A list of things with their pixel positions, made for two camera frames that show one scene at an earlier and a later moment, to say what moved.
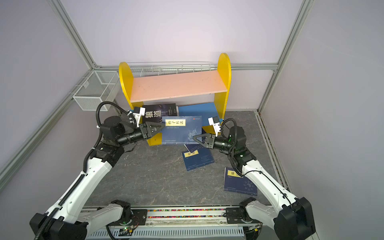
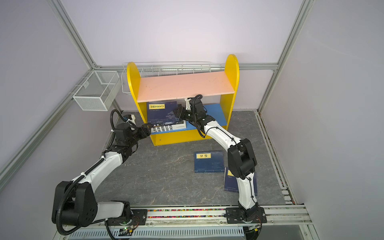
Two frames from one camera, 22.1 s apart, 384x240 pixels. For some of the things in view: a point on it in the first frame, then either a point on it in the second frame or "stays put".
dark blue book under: [197, 155] -> [209, 161]
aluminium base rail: [209, 217] stays put
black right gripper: [210, 140] -> [182, 111]
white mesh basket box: [100, 86] stays put
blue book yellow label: [233, 182] stays put
